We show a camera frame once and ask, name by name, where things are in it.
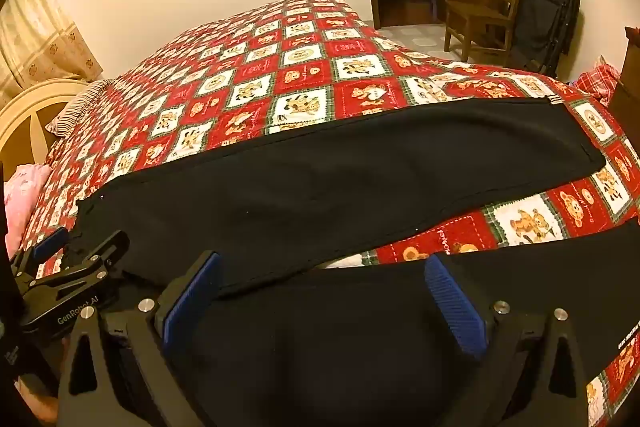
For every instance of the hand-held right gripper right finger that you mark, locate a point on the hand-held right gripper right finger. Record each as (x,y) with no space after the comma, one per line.
(455,307)

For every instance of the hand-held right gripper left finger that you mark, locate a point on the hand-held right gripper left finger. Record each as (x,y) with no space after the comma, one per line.
(192,307)

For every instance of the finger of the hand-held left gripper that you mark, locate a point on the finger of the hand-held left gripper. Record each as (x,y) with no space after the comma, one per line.
(50,241)
(102,252)

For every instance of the black pants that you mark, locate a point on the black pants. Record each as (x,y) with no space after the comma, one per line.
(350,167)

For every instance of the pink cloth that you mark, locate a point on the pink cloth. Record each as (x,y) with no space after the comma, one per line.
(22,194)

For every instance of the cream wooden headboard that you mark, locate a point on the cream wooden headboard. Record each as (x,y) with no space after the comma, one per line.
(20,117)

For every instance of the striped pillow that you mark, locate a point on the striped pillow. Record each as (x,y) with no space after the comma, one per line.
(75,112)

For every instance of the beige patterned curtain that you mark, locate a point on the beige patterned curtain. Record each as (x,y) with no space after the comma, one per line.
(40,37)

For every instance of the red checkered printed blanket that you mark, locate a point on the red checkered printed blanket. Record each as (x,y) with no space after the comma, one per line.
(300,67)

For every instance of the brown box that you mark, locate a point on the brown box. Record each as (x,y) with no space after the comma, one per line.
(627,107)

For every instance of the red plaid cloth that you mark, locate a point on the red plaid cloth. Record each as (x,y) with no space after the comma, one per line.
(600,79)

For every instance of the wooden chair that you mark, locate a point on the wooden chair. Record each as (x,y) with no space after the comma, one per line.
(475,14)

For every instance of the black bag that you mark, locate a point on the black bag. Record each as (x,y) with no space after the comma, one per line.
(542,7)

